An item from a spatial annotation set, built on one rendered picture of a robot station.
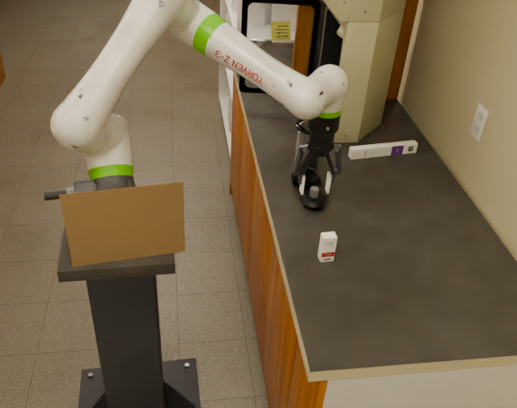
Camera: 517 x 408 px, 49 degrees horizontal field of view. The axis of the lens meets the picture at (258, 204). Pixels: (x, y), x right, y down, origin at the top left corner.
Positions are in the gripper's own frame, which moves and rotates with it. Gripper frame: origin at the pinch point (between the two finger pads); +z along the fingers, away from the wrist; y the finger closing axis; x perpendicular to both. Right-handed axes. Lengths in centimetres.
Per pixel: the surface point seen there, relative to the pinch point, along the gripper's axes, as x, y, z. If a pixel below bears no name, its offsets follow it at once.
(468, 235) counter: 19, -46, 8
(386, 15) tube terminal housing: -42, -30, -41
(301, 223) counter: 9.6, 5.6, 7.9
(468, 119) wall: -20, -58, -12
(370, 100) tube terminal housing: -43, -30, -9
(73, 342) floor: -31, 92, 102
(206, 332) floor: -31, 32, 101
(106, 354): 19, 69, 51
